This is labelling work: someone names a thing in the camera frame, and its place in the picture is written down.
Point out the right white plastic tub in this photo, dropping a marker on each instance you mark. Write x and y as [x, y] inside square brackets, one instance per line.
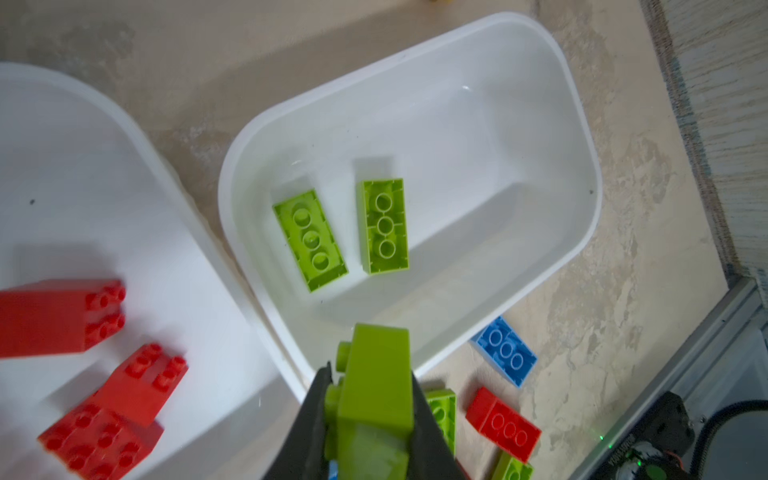
[502, 185]

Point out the green lego plate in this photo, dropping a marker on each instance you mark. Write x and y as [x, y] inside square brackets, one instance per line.
[510, 468]
[383, 226]
[311, 240]

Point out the small red lego brick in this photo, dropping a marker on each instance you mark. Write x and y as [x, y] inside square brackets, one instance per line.
[139, 388]

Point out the white plastic tub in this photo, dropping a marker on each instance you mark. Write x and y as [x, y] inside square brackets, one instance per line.
[85, 195]
[502, 185]

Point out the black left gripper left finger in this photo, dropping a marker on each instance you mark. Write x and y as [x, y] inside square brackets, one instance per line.
[302, 453]

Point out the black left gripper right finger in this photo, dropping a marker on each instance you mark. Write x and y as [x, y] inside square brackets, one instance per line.
[430, 457]

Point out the small green lego brick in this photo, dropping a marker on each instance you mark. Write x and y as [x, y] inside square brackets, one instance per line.
[369, 412]

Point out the red lego brick tall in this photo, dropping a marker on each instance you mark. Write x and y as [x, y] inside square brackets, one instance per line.
[60, 316]

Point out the middle white plastic tub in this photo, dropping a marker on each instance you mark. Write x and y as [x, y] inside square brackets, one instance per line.
[85, 195]

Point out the blue lego brick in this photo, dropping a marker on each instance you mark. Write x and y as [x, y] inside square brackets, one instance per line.
[502, 347]

